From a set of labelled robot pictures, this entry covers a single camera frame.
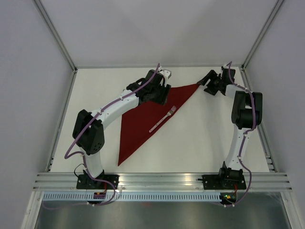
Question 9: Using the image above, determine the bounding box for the aluminium frame post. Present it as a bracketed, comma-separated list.
[240, 0, 285, 70]
[32, 0, 77, 73]

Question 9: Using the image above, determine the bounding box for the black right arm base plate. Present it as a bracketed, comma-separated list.
[199, 175, 247, 190]

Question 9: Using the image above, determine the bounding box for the right aluminium side rail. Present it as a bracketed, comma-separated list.
[239, 65, 278, 173]

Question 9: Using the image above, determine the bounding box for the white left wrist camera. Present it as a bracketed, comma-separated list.
[158, 68, 172, 80]

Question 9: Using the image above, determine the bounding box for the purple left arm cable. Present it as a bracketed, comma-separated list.
[64, 63, 163, 160]

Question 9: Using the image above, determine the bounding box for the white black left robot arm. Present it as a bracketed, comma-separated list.
[72, 69, 172, 189]

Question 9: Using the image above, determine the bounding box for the white slotted cable duct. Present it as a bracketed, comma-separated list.
[43, 191, 221, 202]

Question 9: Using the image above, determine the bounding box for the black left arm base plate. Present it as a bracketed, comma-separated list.
[76, 174, 119, 190]

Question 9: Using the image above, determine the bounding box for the aluminium front rail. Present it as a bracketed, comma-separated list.
[32, 172, 292, 192]

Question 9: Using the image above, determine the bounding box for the aluminium side rail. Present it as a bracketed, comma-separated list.
[239, 65, 278, 173]
[44, 68, 78, 172]

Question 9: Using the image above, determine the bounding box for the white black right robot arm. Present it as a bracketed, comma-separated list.
[197, 66, 263, 190]

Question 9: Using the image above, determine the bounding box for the left aluminium side rail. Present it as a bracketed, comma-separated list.
[44, 68, 78, 172]

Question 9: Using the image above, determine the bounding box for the dark red cloth napkin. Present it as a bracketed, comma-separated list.
[118, 84, 199, 165]

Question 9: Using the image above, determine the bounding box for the left aluminium frame post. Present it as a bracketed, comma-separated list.
[32, 0, 77, 73]

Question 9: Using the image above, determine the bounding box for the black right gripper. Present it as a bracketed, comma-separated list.
[197, 70, 224, 96]

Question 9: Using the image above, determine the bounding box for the right aluminium frame post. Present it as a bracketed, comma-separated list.
[240, 0, 285, 70]

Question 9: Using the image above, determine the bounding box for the silver metal fork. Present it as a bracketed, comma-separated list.
[149, 106, 177, 133]

